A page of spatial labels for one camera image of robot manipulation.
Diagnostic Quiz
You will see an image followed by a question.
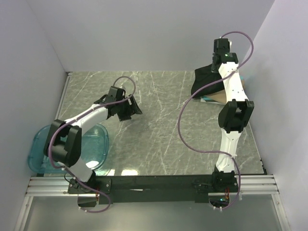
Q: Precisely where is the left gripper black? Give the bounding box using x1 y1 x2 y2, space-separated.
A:
116 94 142 122

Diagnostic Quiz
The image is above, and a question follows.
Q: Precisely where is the black t shirt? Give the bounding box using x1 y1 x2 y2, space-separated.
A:
191 64 224 99

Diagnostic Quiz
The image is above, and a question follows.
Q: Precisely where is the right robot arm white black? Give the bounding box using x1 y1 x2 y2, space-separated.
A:
211 38 255 173

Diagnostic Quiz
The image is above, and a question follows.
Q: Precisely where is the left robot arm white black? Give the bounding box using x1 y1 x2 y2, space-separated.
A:
44 86 142 193

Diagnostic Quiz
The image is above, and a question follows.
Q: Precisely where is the folded tan t shirt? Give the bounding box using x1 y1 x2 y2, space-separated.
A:
206 80 246 104

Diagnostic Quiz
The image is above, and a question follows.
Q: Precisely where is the folded teal t shirt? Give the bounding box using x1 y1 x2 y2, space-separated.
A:
199 74 245 102

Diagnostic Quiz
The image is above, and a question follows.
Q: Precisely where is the blue transparent plastic bin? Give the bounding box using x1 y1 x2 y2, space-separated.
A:
27 124 109 174

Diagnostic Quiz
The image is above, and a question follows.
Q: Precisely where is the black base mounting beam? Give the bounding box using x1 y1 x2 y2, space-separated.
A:
68 172 239 207

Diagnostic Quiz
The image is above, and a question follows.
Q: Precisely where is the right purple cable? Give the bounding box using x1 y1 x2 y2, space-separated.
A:
177 31 255 211

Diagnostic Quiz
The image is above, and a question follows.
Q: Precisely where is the purple cable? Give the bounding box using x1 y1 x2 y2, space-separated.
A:
47 76 137 214
177 31 255 211

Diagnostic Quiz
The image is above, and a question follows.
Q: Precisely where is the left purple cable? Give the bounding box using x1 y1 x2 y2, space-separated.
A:
47 76 137 214

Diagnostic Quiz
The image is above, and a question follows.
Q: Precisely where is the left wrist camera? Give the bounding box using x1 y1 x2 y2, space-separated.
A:
107 86 126 102

